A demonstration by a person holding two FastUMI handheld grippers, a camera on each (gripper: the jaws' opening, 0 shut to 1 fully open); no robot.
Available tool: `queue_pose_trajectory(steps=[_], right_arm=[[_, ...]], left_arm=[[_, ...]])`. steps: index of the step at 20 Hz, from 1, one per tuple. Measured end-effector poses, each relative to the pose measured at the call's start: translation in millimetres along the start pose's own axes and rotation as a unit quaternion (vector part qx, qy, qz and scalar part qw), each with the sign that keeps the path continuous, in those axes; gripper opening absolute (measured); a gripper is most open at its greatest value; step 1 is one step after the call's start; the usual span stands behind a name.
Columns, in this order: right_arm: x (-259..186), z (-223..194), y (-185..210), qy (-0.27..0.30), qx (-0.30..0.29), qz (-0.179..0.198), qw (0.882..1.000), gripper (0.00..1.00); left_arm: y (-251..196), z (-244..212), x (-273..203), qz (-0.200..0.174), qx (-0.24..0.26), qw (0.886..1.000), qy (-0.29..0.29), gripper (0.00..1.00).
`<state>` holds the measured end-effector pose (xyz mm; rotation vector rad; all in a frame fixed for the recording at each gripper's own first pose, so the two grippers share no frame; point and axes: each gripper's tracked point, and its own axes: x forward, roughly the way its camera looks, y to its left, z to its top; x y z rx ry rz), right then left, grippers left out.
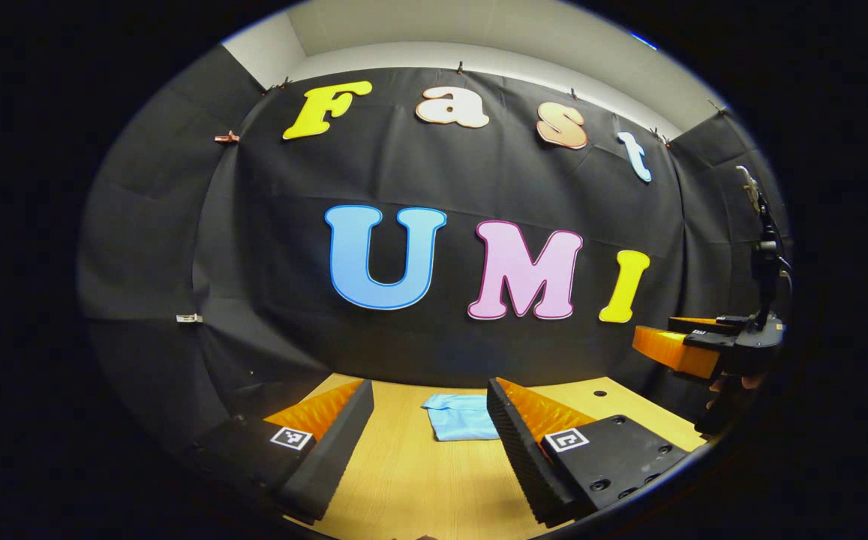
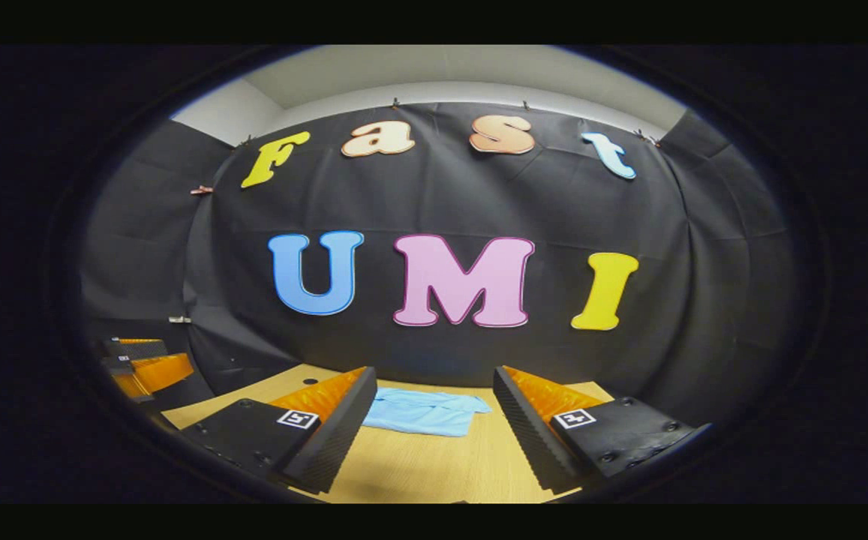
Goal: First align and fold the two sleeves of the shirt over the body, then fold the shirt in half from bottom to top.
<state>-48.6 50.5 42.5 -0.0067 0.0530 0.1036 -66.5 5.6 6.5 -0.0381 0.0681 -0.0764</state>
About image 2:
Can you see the light blue T-shirt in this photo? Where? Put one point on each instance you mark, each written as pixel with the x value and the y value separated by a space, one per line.
pixel 426 412

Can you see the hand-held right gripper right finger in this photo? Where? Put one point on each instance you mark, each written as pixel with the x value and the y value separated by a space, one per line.
pixel 531 442

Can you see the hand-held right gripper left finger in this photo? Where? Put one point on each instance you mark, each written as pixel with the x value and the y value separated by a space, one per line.
pixel 332 442

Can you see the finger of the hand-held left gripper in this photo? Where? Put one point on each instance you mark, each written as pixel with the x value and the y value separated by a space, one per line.
pixel 160 373
pixel 137 349

